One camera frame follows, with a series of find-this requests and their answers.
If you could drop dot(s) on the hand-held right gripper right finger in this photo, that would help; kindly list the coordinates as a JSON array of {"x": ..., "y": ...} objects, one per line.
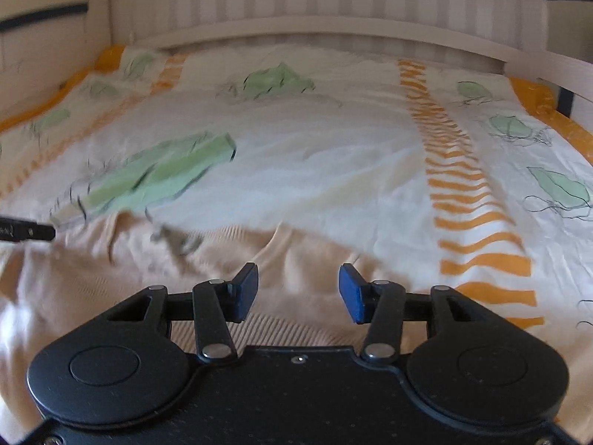
[{"x": 351, "y": 292}]

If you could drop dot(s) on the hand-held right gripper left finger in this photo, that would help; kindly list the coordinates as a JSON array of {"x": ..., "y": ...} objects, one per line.
[{"x": 244, "y": 292}]

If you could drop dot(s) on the white leaf printed blanket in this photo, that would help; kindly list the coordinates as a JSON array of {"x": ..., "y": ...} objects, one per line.
[{"x": 324, "y": 148}]

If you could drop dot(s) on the white wooden bed frame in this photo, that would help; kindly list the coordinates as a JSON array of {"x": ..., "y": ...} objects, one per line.
[{"x": 324, "y": 32}]

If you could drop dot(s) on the beige printed shirt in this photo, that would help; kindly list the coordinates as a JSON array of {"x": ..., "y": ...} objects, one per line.
[{"x": 116, "y": 278}]

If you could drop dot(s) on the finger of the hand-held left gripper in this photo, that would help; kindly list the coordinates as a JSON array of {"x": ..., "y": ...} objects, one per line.
[{"x": 32, "y": 231}]

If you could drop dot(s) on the yellow bed sheet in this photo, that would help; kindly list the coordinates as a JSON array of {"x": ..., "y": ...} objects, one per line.
[{"x": 565, "y": 125}]

